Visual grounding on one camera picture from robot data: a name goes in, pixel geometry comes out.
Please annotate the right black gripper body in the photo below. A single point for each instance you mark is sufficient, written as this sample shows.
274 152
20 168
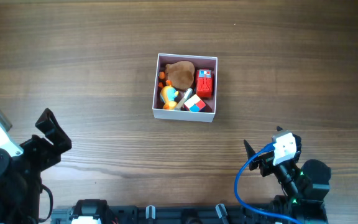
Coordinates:
266 162

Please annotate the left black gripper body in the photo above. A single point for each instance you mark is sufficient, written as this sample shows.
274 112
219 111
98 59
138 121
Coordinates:
40 153

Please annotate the colourful puzzle cube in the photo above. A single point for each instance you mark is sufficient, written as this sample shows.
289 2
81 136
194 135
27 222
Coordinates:
194 104

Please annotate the white wooden rattle drum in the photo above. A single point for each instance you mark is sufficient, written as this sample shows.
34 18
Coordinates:
186 96

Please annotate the red toy car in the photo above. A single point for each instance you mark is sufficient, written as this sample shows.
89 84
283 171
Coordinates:
204 83

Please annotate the yellow blue rubber duck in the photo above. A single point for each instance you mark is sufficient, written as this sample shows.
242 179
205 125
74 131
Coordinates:
167 95

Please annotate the brown plush toy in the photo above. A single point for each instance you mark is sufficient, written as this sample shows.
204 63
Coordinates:
180 75

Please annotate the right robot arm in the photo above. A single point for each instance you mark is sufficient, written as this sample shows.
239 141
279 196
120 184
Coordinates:
304 187

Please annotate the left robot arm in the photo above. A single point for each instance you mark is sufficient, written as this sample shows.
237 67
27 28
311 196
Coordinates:
21 166

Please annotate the pink white open box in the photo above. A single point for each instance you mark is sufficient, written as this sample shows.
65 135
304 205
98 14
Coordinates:
200 62

